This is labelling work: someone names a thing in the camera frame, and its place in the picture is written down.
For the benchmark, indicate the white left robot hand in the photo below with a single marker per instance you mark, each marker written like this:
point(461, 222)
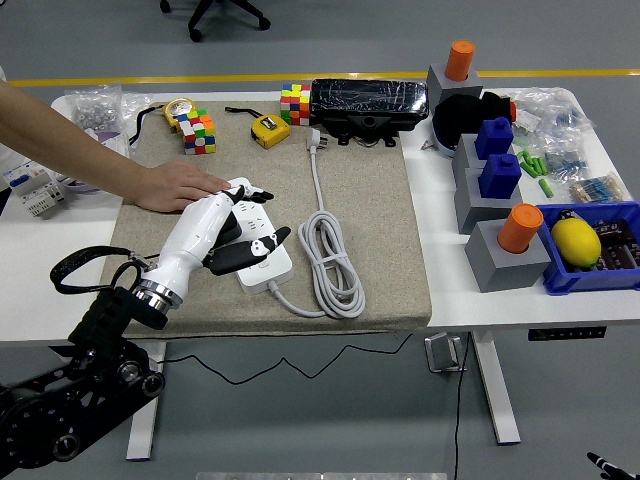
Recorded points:
point(195, 235)

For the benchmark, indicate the person's hand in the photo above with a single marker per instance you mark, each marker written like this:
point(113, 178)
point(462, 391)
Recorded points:
point(175, 187)

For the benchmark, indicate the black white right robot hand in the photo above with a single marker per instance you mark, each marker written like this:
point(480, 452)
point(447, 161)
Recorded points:
point(605, 466)

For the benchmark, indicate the white power strip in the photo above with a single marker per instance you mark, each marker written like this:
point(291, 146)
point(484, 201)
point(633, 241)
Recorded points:
point(270, 270)

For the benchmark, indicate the person's forearm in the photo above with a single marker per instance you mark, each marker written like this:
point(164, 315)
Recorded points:
point(65, 142)

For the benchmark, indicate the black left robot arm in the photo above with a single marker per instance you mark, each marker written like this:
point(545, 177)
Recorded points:
point(100, 320)

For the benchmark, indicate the twisted colourful puzzle cube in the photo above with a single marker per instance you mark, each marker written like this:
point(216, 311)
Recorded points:
point(198, 132)

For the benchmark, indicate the round yellow tape measure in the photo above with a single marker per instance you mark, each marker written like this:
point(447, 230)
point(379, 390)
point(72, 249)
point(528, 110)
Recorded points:
point(179, 110)

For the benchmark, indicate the square yellow tape measure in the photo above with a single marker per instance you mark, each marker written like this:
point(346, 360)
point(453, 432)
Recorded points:
point(270, 131)

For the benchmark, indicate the clear bag of metal nuts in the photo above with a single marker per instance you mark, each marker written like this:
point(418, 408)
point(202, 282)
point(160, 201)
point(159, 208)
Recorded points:
point(95, 107)

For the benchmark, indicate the white table leg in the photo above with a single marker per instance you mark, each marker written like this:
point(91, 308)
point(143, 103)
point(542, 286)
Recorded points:
point(495, 395)
point(140, 435)

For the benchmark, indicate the white blue circuit breaker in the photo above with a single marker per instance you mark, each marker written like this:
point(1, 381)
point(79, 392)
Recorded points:
point(40, 195)

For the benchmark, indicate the black table control panel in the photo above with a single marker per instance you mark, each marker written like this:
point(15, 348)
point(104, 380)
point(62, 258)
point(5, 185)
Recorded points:
point(567, 333)

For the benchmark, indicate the person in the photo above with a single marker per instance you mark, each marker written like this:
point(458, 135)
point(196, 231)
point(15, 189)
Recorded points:
point(10, 157)

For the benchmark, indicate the black office chair base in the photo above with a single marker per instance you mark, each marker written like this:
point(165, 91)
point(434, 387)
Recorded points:
point(201, 15)

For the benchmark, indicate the grey-brown fabric mat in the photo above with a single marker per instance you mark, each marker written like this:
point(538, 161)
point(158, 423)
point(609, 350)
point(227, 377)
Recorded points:
point(370, 210)

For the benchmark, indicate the blue plastic bin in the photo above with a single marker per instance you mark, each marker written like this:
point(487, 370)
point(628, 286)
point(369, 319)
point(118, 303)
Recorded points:
point(565, 280)

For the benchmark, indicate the silver metal hook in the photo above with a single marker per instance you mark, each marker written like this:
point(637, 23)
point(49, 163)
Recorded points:
point(440, 352)

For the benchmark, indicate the black film-wrapped device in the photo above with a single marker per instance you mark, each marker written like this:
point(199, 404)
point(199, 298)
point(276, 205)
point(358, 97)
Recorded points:
point(365, 100)

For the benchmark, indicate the dark brown capacitors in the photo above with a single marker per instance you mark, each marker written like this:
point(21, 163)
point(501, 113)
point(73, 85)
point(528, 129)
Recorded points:
point(617, 245)

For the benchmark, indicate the grey block with round hole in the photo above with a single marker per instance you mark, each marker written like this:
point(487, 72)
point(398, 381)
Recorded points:
point(500, 270)
point(442, 85)

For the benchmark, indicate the yellow lemon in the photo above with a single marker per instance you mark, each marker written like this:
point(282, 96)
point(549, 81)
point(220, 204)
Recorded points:
point(575, 242)

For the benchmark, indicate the orange cylinder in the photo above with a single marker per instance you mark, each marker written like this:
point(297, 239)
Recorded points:
point(520, 227)
point(459, 60)

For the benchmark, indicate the clear bag of taped resistors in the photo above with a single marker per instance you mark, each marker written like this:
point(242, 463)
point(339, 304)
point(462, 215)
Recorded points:
point(600, 190)

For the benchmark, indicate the grey block with square hole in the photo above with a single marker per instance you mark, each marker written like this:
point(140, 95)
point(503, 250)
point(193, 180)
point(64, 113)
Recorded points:
point(464, 155)
point(470, 207)

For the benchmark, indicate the green cylinder peg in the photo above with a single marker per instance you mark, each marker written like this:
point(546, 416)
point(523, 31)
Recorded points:
point(545, 188)
point(527, 167)
point(541, 166)
point(524, 155)

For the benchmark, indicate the black fabric cap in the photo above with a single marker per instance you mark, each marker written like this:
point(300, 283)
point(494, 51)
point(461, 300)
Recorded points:
point(460, 117)

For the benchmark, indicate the blue stepped block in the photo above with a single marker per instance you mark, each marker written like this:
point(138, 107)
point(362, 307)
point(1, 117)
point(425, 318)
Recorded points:
point(500, 177)
point(494, 140)

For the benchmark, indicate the clear bag of blue resistors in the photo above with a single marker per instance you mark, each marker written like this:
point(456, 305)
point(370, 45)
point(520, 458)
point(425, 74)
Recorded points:
point(565, 160)

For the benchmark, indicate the large clear parts bag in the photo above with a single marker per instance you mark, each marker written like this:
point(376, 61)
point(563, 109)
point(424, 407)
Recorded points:
point(550, 110)

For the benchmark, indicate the white wall switch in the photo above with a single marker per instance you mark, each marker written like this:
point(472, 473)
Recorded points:
point(117, 146)

